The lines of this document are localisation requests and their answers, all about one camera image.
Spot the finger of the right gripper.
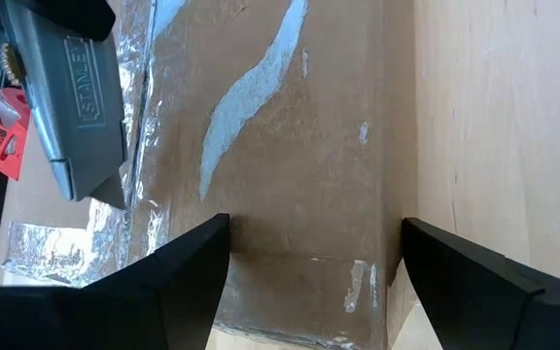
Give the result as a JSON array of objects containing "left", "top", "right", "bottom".
[{"left": 15, "top": 0, "right": 117, "bottom": 43}]

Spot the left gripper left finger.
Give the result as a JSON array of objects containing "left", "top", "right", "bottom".
[{"left": 0, "top": 212, "right": 233, "bottom": 350}]

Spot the brown taped cardboard box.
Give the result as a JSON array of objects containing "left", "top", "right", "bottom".
[{"left": 0, "top": 0, "right": 420, "bottom": 350}]

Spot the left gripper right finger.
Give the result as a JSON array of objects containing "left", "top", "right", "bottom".
[{"left": 400, "top": 216, "right": 560, "bottom": 350}]

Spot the grey utility knife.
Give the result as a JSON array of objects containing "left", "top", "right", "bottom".
[{"left": 0, "top": 0, "right": 129, "bottom": 210}]

